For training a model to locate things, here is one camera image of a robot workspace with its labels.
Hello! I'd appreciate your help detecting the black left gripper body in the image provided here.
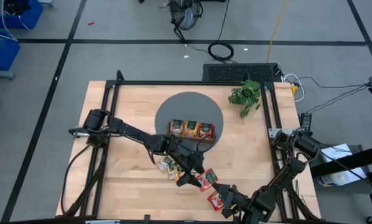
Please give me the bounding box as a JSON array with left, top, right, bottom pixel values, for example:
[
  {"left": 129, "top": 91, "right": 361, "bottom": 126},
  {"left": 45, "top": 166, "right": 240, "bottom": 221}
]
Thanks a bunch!
[{"left": 166, "top": 142, "right": 205, "bottom": 175}]

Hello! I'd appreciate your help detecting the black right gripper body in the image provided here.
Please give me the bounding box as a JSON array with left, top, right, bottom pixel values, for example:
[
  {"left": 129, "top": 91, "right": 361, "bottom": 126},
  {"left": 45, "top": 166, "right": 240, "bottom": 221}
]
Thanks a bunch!
[{"left": 220, "top": 185, "right": 256, "bottom": 220}]

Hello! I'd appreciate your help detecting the beige vanilla tea packet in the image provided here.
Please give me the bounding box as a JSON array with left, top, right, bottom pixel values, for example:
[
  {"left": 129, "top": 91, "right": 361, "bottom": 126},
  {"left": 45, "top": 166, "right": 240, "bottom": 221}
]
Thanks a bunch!
[
  {"left": 169, "top": 119, "right": 185, "bottom": 137},
  {"left": 156, "top": 156, "right": 173, "bottom": 174},
  {"left": 167, "top": 161, "right": 182, "bottom": 181}
]

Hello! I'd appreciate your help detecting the brown wooden compartment tray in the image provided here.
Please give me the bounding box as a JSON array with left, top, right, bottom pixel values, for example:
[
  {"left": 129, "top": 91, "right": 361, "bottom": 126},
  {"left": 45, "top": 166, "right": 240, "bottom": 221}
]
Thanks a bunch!
[{"left": 167, "top": 119, "right": 216, "bottom": 144}]

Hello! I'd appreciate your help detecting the grey round mat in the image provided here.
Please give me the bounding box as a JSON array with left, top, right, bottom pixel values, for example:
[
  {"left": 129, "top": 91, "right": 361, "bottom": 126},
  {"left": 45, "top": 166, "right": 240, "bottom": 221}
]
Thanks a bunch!
[{"left": 154, "top": 91, "right": 225, "bottom": 154}]

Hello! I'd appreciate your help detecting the green potted plant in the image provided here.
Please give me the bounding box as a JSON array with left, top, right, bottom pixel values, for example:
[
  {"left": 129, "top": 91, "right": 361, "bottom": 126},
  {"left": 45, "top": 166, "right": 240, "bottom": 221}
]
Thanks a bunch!
[{"left": 228, "top": 79, "right": 263, "bottom": 119}]

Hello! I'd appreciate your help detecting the black perforated computer case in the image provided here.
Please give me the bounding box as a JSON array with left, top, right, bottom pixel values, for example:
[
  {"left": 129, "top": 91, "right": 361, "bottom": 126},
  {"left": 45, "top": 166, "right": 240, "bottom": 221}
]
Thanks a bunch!
[{"left": 202, "top": 62, "right": 283, "bottom": 83}]

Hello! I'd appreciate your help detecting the black power adapter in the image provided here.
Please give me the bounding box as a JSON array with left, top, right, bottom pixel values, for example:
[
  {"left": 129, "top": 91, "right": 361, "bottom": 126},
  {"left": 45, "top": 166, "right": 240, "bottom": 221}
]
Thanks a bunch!
[{"left": 299, "top": 112, "right": 313, "bottom": 131}]

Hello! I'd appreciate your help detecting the white booklet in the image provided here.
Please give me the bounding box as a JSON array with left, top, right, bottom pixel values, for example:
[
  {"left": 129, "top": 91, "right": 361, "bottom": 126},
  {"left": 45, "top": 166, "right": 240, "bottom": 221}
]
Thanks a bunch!
[{"left": 321, "top": 142, "right": 354, "bottom": 163}]

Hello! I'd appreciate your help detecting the black metal beam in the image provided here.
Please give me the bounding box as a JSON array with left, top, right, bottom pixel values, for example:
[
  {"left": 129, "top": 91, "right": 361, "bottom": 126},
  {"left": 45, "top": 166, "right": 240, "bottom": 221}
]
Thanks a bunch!
[{"left": 310, "top": 145, "right": 372, "bottom": 179}]

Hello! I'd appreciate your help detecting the dark grey cart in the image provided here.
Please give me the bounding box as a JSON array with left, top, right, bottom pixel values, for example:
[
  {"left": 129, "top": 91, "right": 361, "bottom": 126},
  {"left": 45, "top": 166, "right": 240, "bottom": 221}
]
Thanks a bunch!
[{"left": 304, "top": 142, "right": 372, "bottom": 195}]

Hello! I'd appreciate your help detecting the black floor fan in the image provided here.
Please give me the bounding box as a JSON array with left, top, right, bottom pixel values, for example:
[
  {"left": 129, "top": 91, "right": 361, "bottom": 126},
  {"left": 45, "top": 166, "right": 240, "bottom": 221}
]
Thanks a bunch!
[{"left": 166, "top": 0, "right": 205, "bottom": 32}]

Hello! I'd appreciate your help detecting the blue plastic bin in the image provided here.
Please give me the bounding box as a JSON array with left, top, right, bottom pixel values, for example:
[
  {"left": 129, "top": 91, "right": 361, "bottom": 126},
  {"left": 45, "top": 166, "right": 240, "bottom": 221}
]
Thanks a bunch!
[
  {"left": 0, "top": 0, "right": 44, "bottom": 30},
  {"left": 0, "top": 30, "right": 21, "bottom": 72}
]

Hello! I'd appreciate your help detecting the black aluminium table frame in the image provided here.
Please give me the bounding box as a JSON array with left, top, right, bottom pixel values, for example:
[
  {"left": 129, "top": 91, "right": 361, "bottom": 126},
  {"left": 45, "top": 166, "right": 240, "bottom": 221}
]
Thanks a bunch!
[{"left": 55, "top": 70, "right": 322, "bottom": 224}]

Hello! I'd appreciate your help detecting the black coiled cable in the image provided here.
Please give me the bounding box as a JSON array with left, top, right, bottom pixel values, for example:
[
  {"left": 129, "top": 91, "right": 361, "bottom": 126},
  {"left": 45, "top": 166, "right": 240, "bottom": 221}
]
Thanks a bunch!
[{"left": 207, "top": 0, "right": 235, "bottom": 63}]

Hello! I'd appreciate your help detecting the white cable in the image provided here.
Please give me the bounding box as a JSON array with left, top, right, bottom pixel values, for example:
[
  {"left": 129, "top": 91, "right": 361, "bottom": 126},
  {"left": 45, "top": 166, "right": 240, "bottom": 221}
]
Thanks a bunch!
[{"left": 282, "top": 73, "right": 305, "bottom": 103}]

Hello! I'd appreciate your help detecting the black power cable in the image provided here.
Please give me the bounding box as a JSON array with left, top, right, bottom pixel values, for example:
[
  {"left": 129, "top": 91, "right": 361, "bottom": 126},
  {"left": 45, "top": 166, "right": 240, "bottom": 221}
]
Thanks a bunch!
[{"left": 306, "top": 82, "right": 371, "bottom": 114}]

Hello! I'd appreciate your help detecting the yellow cable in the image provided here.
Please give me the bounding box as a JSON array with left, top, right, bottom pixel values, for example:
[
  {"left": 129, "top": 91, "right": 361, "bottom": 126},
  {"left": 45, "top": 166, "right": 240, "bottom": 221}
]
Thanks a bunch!
[{"left": 266, "top": 0, "right": 289, "bottom": 63}]

